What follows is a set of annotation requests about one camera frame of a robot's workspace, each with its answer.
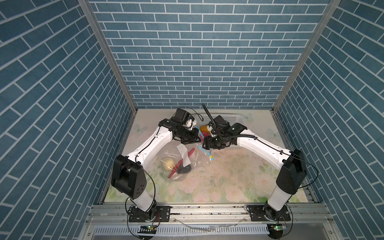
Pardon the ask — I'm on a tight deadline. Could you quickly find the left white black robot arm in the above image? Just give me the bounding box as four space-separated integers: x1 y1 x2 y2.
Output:
111 127 201 221

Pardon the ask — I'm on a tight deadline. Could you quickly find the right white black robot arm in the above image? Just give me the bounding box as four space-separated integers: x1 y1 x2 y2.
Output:
203 121 307 221

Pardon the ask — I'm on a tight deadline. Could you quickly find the black avocado toy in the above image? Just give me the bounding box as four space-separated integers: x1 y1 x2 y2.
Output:
177 164 192 175

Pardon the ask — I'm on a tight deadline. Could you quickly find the yellow potato toy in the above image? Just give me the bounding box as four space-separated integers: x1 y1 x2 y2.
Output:
200 125 210 134

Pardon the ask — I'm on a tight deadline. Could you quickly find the cream white bun toy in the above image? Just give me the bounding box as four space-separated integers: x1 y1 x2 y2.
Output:
162 157 175 171

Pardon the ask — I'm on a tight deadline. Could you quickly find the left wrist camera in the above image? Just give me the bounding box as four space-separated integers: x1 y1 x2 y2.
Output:
171 108 197 130

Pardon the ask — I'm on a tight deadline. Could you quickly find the red chili pepper toy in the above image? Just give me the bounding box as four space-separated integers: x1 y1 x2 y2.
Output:
168 159 184 179

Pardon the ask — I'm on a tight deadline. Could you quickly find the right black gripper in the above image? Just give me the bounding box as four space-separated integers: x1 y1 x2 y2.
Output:
200 133 225 149

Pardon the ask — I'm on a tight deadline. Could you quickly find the white plastic mesh basket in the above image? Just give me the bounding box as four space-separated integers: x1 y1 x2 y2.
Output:
196 113 247 134

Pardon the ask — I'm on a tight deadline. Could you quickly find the clear zip top bag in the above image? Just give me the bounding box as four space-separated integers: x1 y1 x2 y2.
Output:
148 140 214 183

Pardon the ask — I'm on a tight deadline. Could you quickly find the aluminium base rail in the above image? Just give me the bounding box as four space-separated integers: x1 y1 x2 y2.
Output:
80 203 341 240

